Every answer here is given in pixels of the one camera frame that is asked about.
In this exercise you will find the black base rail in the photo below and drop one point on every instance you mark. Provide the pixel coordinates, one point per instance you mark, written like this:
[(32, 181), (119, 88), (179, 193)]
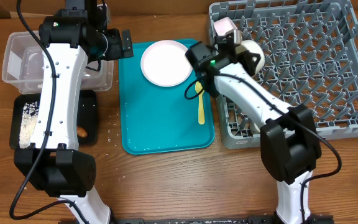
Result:
[(262, 219)]

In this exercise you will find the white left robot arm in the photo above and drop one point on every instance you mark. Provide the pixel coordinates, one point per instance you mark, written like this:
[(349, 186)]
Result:
[(70, 39)]

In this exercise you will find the black tray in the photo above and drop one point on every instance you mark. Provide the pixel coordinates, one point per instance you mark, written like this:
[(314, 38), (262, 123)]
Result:
[(87, 117)]

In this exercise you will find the pink bowl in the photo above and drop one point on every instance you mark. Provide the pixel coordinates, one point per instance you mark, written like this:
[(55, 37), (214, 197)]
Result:
[(224, 27)]

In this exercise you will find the white bowl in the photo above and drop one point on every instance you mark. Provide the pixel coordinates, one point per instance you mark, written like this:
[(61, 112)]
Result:
[(252, 57)]

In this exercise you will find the teal serving tray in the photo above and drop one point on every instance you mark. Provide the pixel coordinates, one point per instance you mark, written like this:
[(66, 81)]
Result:
[(157, 119)]

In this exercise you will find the grey dishwasher rack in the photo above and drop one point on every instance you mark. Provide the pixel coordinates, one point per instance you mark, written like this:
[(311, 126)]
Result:
[(311, 55)]

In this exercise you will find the cream plastic cup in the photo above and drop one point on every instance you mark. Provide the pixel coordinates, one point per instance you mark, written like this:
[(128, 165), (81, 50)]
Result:
[(254, 128)]

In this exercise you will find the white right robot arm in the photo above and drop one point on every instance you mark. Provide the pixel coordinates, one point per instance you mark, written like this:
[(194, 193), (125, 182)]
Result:
[(291, 150)]

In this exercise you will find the yellow plastic spoon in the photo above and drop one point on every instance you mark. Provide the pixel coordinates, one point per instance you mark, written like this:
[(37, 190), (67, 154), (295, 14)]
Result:
[(200, 91)]

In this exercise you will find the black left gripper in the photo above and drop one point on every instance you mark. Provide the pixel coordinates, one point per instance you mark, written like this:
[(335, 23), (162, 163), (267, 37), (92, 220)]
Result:
[(117, 51)]

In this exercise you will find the pink plate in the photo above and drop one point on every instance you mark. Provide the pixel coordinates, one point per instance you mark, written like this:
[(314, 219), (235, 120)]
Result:
[(164, 64)]

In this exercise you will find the white rice pile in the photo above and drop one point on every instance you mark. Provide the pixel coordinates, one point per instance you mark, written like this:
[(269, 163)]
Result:
[(29, 119)]

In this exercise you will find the clear plastic bin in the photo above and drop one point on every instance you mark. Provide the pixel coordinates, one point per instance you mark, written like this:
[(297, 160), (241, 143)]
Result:
[(23, 67)]

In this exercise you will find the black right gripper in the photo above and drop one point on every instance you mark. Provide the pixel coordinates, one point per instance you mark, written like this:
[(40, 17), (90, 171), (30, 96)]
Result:
[(243, 57)]

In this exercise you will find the orange carrot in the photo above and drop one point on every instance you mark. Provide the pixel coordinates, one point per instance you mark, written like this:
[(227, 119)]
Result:
[(81, 132)]

